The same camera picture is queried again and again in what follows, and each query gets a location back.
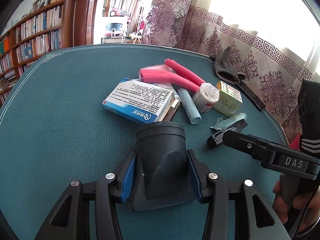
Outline blue white medicine box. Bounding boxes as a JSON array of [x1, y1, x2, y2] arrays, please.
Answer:
[[102, 77, 175, 125]]

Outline small white blue tube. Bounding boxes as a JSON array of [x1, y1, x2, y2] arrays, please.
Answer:
[[177, 87, 202, 124]]

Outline plastic-wrapped light blue tube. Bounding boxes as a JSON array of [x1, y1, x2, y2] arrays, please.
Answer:
[[209, 112, 247, 130]]

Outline grey glove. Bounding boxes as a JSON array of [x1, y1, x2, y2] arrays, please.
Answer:
[[214, 47, 247, 85]]

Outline pink hair roller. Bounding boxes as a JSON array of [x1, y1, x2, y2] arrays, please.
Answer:
[[144, 64, 173, 72]]

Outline wooden door frame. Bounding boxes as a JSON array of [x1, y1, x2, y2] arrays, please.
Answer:
[[72, 0, 115, 47]]

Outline brown glossy packet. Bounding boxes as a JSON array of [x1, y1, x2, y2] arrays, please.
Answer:
[[162, 99, 182, 122]]

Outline pink foam curler rod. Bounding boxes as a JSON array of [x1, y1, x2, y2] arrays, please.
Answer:
[[139, 69, 202, 90], [164, 58, 207, 87]]

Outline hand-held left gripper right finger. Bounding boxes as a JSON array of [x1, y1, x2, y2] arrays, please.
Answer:
[[186, 149, 293, 240]]

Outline black patterned case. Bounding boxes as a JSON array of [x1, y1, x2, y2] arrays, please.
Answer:
[[237, 76, 265, 112]]

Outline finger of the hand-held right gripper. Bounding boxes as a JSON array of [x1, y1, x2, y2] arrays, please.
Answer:
[[222, 131, 278, 162]]

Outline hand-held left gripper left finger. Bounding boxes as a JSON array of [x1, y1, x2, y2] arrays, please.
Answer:
[[34, 150, 137, 240]]

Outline person's right forearm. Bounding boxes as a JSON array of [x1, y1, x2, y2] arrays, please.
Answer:
[[296, 79, 320, 155]]

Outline yellow medicine box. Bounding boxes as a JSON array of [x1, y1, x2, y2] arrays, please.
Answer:
[[212, 80, 243, 117]]

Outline white tape roll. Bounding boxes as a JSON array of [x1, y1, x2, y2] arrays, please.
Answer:
[[192, 82, 220, 113]]

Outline black hair clip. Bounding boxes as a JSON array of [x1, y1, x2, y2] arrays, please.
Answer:
[[207, 120, 248, 150]]

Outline patterned lace curtain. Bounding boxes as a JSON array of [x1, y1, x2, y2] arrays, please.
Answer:
[[140, 0, 320, 143]]

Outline wooden bookshelf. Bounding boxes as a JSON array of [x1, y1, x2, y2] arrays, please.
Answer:
[[0, 0, 75, 105]]

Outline person's right hand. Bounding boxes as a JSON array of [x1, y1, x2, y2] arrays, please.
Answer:
[[272, 179, 320, 233]]

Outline black hair dryer nozzle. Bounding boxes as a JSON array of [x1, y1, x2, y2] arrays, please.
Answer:
[[127, 121, 197, 212]]

